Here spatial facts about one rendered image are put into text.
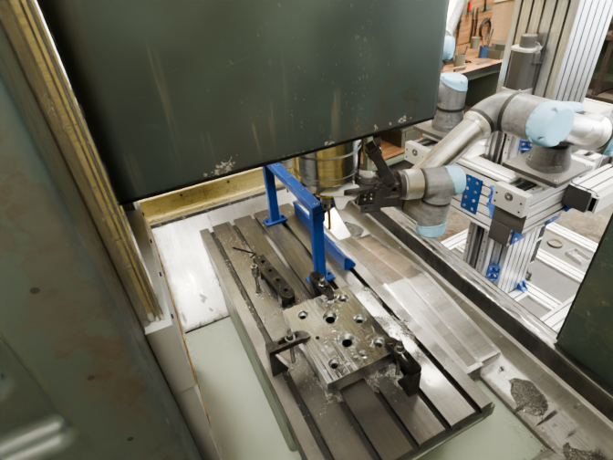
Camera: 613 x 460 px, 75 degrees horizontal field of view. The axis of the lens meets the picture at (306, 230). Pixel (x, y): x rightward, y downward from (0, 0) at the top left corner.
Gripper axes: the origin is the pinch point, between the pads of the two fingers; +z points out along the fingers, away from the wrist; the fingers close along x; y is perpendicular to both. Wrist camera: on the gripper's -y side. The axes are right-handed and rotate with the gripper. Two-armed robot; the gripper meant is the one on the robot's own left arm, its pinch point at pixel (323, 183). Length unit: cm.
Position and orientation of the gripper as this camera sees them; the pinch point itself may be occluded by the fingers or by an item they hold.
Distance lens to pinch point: 97.8
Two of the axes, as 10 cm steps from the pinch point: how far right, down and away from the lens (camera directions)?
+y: 0.2, 8.2, 5.8
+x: -1.4, -5.7, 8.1
